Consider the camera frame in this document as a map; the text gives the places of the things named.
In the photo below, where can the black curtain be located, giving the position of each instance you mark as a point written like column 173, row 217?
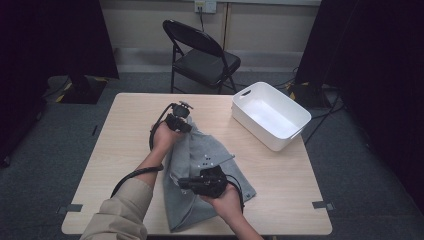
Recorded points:
column 50, row 36
column 373, row 66

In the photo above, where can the black folding chair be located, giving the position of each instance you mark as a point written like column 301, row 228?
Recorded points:
column 206, row 65

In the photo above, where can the beige wall conduit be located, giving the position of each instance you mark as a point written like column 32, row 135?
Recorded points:
column 226, row 26

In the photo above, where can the person's left hand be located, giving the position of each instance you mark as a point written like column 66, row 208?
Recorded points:
column 163, row 138

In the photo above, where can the grey tape mark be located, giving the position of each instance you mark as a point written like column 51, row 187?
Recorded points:
column 71, row 208

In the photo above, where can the grey pants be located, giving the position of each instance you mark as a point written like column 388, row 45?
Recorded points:
column 200, row 150

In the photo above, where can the black floor tape strip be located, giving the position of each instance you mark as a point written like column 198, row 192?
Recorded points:
column 94, row 130

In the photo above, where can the person's right hand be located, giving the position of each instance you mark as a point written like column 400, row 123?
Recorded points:
column 226, row 203

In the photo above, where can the black stand base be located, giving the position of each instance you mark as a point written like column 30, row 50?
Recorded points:
column 83, row 91
column 313, row 96

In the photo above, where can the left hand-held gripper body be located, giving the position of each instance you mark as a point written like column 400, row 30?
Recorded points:
column 180, row 113

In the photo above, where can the white wall socket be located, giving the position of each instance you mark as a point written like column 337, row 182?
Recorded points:
column 206, row 5

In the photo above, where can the white plastic bin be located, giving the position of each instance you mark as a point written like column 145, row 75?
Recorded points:
column 270, row 116

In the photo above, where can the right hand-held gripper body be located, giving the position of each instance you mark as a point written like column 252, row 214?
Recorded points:
column 213, row 181

